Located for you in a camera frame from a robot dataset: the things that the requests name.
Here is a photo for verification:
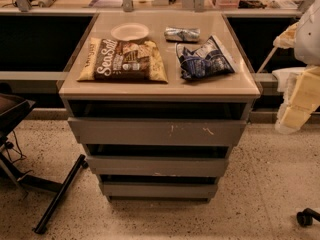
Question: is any grey drawer cabinet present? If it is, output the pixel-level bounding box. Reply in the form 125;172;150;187
59;11;260;186

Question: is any black caster wheel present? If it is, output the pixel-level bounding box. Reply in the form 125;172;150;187
296;208;320;227

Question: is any brown sea salt chip bag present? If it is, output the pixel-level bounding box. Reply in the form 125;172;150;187
78;38;168;83

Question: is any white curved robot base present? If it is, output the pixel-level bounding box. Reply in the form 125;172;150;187
272;67;304;92

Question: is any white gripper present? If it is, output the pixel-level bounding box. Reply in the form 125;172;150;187
273;23;320;134

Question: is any grey drawer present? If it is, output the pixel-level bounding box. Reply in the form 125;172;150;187
87;156;228;177
68;117;246;146
99;182;218;199

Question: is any grey bottom drawer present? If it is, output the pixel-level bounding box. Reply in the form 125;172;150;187
99;182;218;199

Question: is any blue crumpled chip bag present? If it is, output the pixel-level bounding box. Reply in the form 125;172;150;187
176;36;235;80

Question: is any white rod with black tip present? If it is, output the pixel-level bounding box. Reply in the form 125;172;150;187
256;47;277;73

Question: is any white paper plate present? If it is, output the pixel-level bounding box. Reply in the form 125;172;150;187
111;23;149;41

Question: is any crushed silver can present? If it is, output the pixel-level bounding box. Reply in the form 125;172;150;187
164;27;200;42

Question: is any grey middle drawer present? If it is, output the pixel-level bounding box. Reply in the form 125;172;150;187
87;156;228;177

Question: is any grey top drawer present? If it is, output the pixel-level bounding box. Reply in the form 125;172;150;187
68;117;246;146

